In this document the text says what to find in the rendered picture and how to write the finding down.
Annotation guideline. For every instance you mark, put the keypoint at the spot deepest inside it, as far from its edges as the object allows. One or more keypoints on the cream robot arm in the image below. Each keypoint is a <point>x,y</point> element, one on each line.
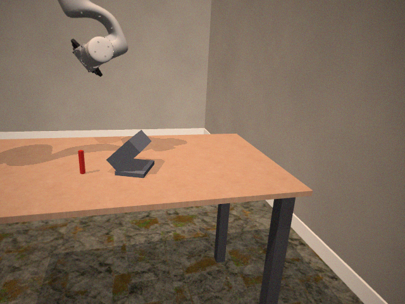
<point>98,50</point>

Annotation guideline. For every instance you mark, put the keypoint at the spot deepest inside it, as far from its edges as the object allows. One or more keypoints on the red peg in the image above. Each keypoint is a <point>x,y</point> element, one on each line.
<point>81,161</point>

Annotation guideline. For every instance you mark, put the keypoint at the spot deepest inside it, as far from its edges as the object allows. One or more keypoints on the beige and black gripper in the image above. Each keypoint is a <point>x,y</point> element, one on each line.
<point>77,47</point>

